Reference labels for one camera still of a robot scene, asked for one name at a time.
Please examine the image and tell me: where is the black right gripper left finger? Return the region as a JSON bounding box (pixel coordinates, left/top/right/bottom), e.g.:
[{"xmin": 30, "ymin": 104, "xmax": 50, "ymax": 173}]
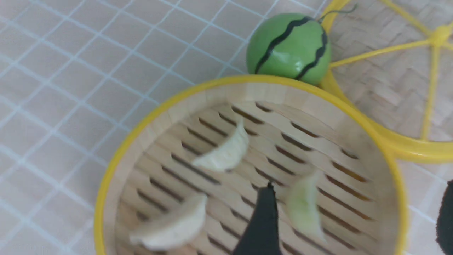
[{"xmin": 233, "ymin": 182, "xmax": 282, "ymax": 255}]

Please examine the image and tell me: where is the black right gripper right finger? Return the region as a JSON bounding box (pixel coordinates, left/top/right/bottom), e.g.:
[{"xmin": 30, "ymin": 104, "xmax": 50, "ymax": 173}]
[{"xmin": 436, "ymin": 180, "xmax": 453, "ymax": 255}]

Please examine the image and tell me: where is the pale green dumpling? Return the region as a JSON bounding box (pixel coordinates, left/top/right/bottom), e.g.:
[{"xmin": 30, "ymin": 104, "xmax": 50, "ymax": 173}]
[{"xmin": 285, "ymin": 170, "xmax": 326, "ymax": 243}]

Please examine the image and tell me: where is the white dumpling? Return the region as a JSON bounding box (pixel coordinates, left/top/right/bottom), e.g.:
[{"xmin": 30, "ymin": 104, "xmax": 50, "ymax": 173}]
[
  {"xmin": 191, "ymin": 118, "xmax": 250, "ymax": 172},
  {"xmin": 129, "ymin": 193, "xmax": 208, "ymax": 251}
]

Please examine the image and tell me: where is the bamboo steamer tray yellow rim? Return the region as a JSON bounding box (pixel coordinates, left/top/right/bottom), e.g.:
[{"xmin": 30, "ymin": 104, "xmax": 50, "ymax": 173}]
[{"xmin": 94, "ymin": 75, "xmax": 409, "ymax": 255}]

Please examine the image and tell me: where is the woven bamboo steamer lid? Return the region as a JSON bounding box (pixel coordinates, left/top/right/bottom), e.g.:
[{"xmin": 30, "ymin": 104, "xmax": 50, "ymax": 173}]
[{"xmin": 321, "ymin": 0, "xmax": 452, "ymax": 163}]

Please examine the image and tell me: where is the green toy watermelon ball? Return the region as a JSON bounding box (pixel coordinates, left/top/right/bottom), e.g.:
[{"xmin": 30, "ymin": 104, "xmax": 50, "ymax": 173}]
[{"xmin": 246, "ymin": 13, "xmax": 331, "ymax": 86}]

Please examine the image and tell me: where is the pink checked tablecloth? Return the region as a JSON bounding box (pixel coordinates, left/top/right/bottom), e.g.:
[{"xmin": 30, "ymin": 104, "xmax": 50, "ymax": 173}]
[{"xmin": 1, "ymin": 0, "xmax": 452, "ymax": 255}]

